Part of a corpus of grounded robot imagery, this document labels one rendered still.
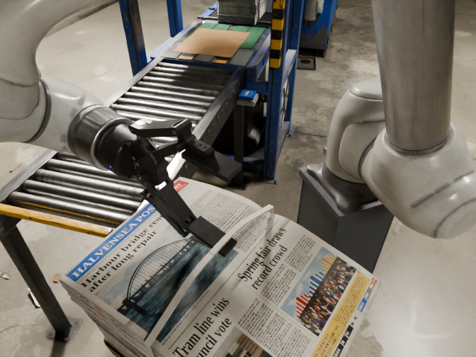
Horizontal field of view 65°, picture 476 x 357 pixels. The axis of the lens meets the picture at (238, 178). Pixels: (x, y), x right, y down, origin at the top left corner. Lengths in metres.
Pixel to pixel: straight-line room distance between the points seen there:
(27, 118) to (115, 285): 0.26
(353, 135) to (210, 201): 0.36
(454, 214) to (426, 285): 1.49
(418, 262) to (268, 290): 1.79
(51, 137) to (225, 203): 0.29
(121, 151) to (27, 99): 0.13
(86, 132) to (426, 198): 0.57
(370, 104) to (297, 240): 0.37
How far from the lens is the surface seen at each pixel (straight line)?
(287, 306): 0.54
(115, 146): 0.54
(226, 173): 0.42
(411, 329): 2.02
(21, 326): 2.12
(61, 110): 0.60
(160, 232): 0.63
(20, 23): 0.52
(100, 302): 0.58
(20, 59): 0.53
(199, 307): 0.53
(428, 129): 0.66
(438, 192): 0.72
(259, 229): 0.60
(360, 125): 0.84
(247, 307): 0.53
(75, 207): 1.31
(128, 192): 1.32
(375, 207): 0.98
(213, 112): 1.70
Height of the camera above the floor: 1.63
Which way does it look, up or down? 39 degrees down
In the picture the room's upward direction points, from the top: straight up
